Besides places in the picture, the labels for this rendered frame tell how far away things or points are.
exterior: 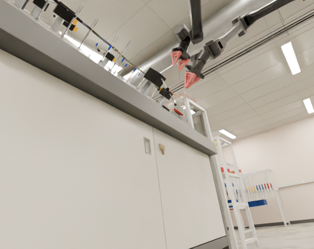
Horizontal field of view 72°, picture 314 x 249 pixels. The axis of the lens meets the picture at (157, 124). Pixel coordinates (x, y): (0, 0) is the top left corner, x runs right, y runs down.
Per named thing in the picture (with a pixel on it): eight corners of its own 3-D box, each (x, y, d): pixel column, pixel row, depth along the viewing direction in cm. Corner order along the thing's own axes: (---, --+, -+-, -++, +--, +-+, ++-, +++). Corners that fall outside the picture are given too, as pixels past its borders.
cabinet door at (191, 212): (227, 234, 103) (209, 154, 119) (170, 256, 60) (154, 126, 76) (222, 235, 104) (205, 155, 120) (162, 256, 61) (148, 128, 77)
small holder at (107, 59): (92, 57, 117) (99, 45, 117) (106, 66, 122) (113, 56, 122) (93, 58, 114) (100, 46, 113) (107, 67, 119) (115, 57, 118)
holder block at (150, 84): (154, 103, 75) (171, 79, 74) (134, 88, 82) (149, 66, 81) (161, 107, 78) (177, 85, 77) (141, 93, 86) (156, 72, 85)
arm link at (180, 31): (203, 41, 121) (200, 30, 125) (194, 26, 112) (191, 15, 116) (183, 51, 126) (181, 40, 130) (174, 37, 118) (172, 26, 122)
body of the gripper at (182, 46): (171, 51, 123) (175, 40, 124) (181, 61, 129) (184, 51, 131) (179, 49, 118) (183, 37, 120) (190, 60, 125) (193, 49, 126)
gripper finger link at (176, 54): (166, 63, 121) (171, 49, 123) (174, 70, 126) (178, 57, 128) (176, 62, 116) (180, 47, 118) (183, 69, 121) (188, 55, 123)
